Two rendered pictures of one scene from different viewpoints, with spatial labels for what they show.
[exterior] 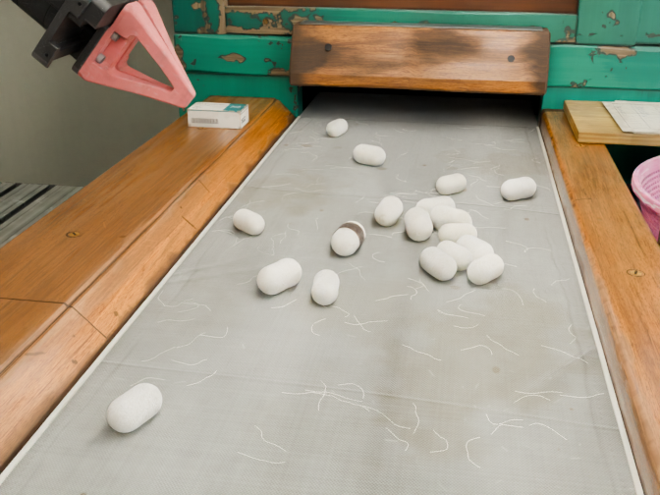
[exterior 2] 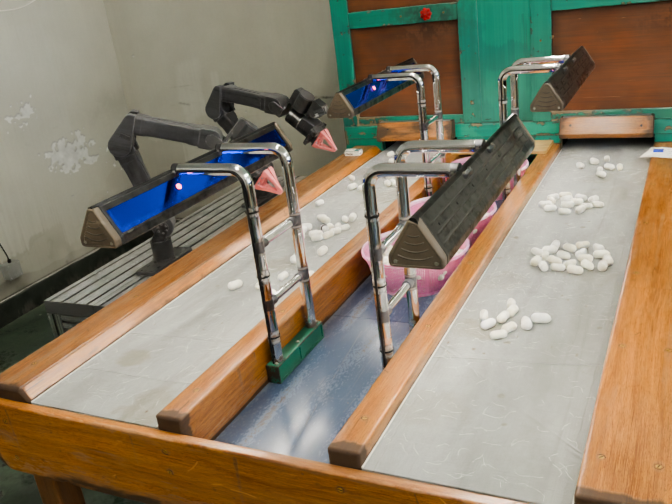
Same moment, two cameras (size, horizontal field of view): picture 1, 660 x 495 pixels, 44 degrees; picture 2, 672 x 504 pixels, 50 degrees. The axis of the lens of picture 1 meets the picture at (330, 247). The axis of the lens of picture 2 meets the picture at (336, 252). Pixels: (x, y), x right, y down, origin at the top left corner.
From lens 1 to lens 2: 1.87 m
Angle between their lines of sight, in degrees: 17
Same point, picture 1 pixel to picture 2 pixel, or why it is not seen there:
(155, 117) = not seen: hidden behind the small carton
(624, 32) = (477, 119)
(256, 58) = (369, 133)
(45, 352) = (305, 196)
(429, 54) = (416, 130)
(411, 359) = not seen: hidden behind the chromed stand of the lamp
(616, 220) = not seen: hidden behind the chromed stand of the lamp
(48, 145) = (308, 167)
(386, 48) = (404, 128)
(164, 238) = (330, 181)
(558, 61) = (459, 129)
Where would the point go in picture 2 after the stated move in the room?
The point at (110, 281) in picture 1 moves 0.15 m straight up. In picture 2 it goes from (318, 187) to (312, 143)
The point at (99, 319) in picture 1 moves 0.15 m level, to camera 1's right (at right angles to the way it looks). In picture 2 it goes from (315, 193) to (359, 192)
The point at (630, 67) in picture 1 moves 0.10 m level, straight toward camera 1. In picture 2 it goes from (481, 129) to (469, 136)
